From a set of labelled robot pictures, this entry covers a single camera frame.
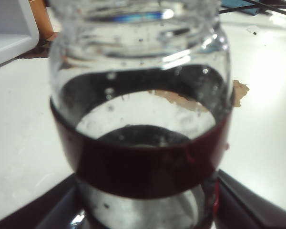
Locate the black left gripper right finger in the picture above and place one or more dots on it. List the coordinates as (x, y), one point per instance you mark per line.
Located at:
(252, 214)

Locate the large torn honeycomb tabletop hole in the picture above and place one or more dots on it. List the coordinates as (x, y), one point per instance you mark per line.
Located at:
(239, 94)

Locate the copper metal tin can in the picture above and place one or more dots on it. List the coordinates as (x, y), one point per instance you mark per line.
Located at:
(41, 19)

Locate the blue electronics box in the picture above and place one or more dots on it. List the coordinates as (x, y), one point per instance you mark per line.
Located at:
(238, 4)

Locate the white AUX water dispenser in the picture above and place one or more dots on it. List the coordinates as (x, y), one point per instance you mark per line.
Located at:
(9, 43)

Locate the glass jar with red bands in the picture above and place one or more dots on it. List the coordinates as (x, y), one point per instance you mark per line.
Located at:
(138, 155)

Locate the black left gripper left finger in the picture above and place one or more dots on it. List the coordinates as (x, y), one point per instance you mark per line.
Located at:
(38, 214)

